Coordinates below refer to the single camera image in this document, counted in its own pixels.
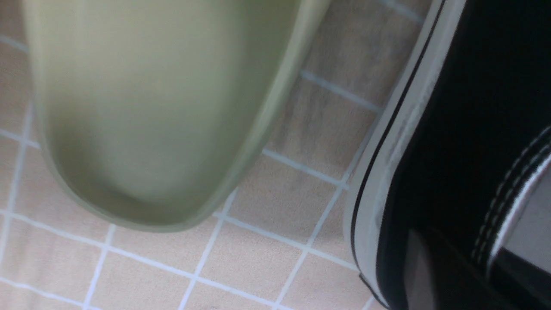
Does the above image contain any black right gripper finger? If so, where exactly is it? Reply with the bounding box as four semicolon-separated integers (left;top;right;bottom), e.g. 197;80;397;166
405;229;516;310

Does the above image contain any black canvas sneaker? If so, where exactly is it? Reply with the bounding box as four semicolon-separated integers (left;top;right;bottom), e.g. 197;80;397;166
343;0;551;310

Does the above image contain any green right foam slipper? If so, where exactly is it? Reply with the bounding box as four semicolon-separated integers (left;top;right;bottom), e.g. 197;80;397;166
22;0;330;233

